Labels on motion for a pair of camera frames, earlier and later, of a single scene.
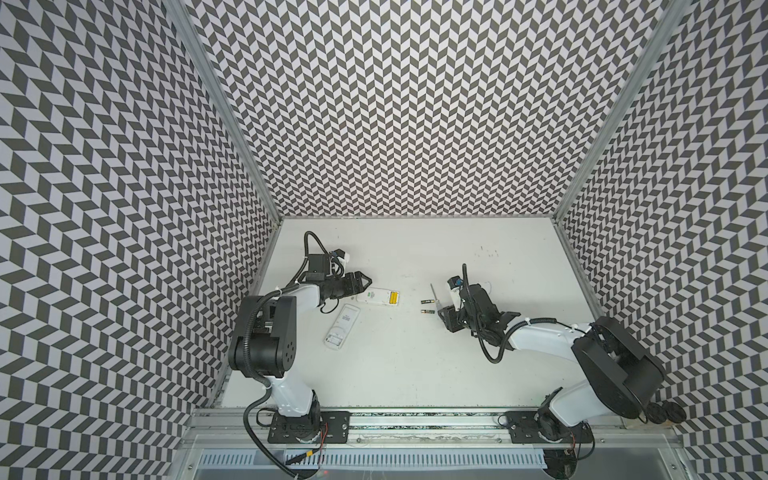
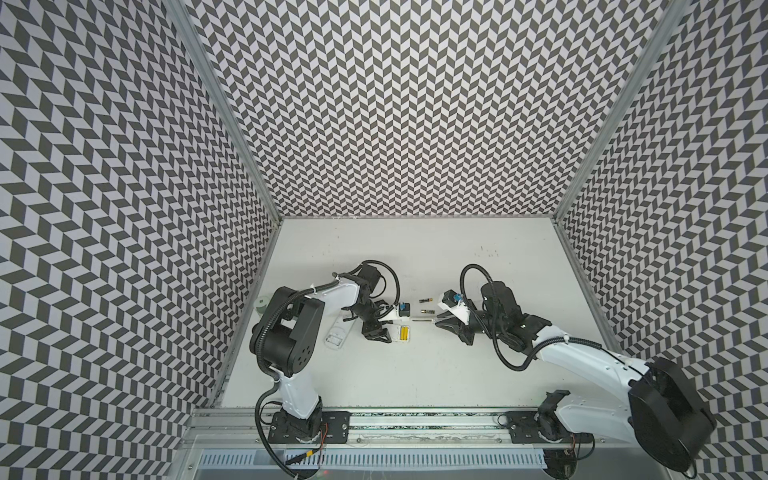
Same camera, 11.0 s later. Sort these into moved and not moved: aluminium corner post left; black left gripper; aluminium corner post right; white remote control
Moved: white remote control; black left gripper
Not moved: aluminium corner post right; aluminium corner post left
